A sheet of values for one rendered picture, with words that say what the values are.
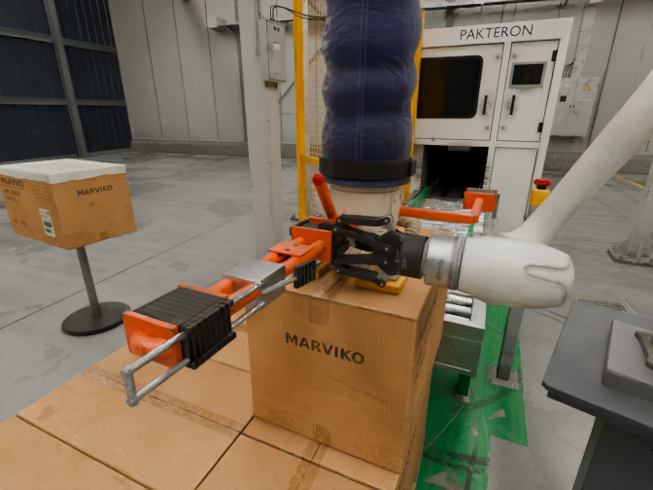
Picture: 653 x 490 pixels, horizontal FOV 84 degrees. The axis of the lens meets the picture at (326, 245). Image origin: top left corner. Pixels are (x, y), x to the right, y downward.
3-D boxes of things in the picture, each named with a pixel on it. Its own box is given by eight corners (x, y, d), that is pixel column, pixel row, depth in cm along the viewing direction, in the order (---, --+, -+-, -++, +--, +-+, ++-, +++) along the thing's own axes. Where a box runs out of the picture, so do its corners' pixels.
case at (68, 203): (13, 233, 220) (-8, 165, 206) (82, 217, 253) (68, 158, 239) (68, 251, 192) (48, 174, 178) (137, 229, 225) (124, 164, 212)
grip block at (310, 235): (308, 242, 78) (307, 215, 76) (351, 249, 74) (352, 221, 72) (288, 255, 70) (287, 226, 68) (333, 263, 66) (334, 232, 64)
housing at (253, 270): (251, 283, 58) (250, 257, 56) (288, 292, 55) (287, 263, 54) (222, 301, 52) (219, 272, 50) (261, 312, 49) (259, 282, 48)
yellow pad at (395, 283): (395, 242, 109) (395, 227, 108) (428, 247, 106) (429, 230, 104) (354, 287, 80) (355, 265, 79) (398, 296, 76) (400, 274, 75)
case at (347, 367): (340, 312, 148) (342, 218, 135) (441, 336, 132) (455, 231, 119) (253, 416, 97) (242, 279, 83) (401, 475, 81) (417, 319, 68)
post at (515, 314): (495, 371, 195) (532, 187, 161) (509, 374, 193) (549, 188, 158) (495, 379, 190) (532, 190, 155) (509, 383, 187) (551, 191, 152)
